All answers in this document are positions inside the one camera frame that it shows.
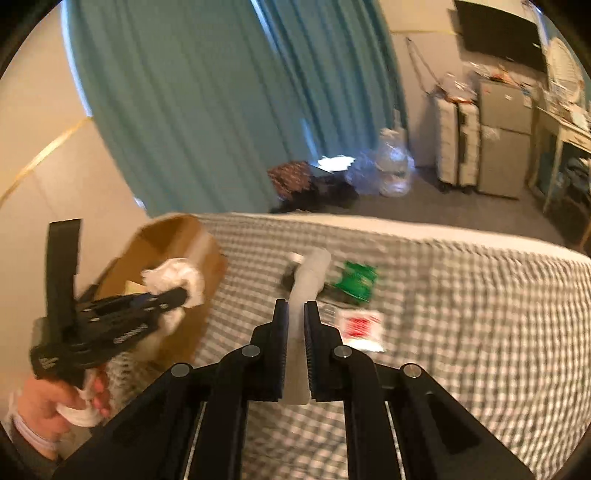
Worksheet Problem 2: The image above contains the green granule sachet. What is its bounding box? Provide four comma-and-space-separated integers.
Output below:
334, 261, 378, 304

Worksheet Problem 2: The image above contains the person left hand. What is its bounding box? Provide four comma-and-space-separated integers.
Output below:
13, 376, 87, 458

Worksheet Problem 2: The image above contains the grey white sock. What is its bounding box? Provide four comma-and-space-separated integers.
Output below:
133, 258, 205, 362

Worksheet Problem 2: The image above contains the brown cardboard box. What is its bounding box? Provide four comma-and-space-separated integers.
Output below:
95, 214, 228, 371

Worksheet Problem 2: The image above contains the checkered bed sheet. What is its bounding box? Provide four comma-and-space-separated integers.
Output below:
190, 214, 590, 479

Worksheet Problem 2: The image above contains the red white sachet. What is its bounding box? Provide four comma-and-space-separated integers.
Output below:
332, 308, 385, 353

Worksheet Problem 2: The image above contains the dark floral bag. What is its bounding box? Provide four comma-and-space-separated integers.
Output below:
267, 161, 311, 200

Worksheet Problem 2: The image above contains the teal curtain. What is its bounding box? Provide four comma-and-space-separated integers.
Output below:
62, 1, 406, 216

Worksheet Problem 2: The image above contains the large clear water jug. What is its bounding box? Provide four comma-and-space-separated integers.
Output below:
375, 128, 414, 197

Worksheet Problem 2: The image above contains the white suitcase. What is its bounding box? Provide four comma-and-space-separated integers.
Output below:
434, 98, 480, 192

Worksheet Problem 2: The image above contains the grey mini fridge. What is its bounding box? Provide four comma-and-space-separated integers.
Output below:
478, 80, 533, 199

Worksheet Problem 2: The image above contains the white dressing table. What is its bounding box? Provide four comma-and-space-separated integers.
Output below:
526, 36, 591, 218

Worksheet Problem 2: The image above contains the black wall television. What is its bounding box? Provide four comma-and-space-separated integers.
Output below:
454, 1, 547, 73

